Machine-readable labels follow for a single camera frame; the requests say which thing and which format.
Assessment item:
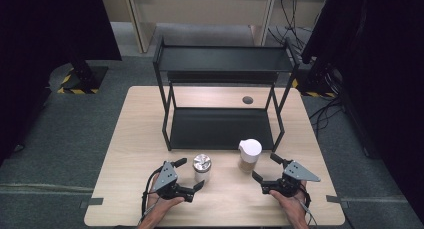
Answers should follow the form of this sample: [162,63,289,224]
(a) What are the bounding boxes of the glass jar with silver lid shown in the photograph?
[192,153,213,183]

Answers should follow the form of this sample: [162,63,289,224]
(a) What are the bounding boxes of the black cables from wall socket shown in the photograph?
[268,0,314,51]

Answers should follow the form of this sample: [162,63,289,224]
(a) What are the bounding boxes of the person's right hand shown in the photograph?
[269,180,310,220]

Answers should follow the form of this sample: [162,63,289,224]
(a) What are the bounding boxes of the right hand-held gripper cable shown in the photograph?
[298,183,318,227]

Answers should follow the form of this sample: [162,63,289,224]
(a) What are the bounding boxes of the beige wooden partition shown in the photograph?
[99,0,329,54]

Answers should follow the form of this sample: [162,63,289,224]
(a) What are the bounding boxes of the person's left hand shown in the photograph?
[146,173,186,217]

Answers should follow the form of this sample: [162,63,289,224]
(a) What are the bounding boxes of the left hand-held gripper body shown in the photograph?
[151,160,196,203]

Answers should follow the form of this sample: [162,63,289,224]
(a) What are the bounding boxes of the black cables on floor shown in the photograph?
[308,95,344,139]

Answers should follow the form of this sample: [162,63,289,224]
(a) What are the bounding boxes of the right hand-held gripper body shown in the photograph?
[261,159,322,199]

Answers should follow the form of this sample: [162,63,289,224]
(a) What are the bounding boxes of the hand-held gripper cable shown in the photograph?
[298,183,318,227]
[140,167,164,223]

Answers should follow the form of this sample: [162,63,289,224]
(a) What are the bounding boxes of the grey floor tape strip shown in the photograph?
[79,197,105,210]
[325,194,350,209]

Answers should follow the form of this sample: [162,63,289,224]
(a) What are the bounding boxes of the black metal shelf rack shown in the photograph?
[152,35,301,153]

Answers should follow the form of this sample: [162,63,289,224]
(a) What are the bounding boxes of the left hand-held gripper cable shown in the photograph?
[140,167,164,223]

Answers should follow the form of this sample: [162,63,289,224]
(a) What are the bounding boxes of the black stand base with striped tape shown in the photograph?
[291,63,338,99]
[57,64,110,95]

